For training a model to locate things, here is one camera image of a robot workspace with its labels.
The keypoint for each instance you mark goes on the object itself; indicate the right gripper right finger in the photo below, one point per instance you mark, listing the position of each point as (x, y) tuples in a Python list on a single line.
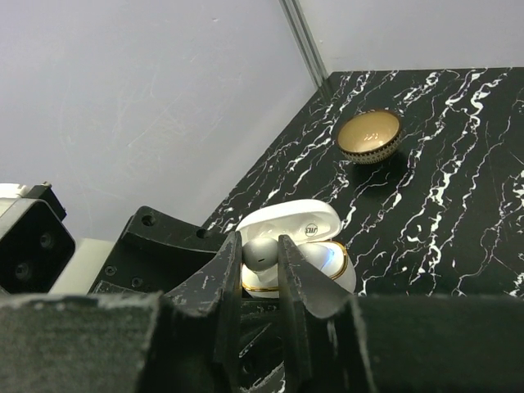
[(334, 341)]

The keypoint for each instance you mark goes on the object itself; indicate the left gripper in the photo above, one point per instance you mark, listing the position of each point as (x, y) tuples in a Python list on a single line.
[(155, 252)]

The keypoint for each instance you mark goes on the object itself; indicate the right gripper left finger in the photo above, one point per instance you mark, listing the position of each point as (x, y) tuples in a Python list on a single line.
[(186, 340)]

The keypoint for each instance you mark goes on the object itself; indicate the white earbud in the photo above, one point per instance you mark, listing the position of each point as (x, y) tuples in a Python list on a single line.
[(260, 254)]

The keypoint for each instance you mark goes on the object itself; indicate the white earbud charging case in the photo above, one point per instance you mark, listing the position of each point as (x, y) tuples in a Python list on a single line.
[(312, 225)]

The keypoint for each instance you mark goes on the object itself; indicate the gold bowl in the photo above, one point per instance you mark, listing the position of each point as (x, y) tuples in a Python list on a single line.
[(369, 137)]

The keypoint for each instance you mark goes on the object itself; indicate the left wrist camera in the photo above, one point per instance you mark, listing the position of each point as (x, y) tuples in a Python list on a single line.
[(35, 245)]

